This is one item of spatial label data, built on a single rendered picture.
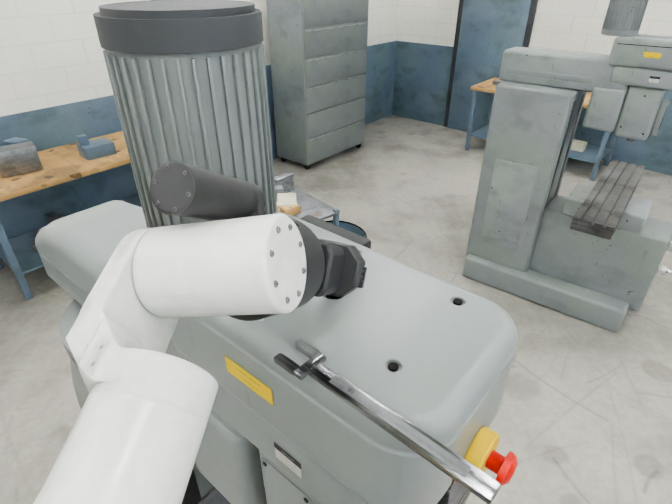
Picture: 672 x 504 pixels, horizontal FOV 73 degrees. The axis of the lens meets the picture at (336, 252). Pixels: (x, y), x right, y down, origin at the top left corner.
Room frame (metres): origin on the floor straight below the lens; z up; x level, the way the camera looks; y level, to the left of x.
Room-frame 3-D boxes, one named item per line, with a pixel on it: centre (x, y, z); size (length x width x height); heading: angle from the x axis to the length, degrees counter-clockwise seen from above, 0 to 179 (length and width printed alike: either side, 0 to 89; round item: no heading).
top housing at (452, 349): (0.49, 0.01, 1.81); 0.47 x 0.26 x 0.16; 50
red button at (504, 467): (0.32, -0.19, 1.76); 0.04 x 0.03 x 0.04; 140
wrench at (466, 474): (0.29, -0.04, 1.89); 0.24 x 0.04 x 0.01; 48
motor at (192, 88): (0.64, 0.19, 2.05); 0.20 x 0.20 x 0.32
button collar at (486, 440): (0.33, -0.17, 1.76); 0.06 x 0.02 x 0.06; 140
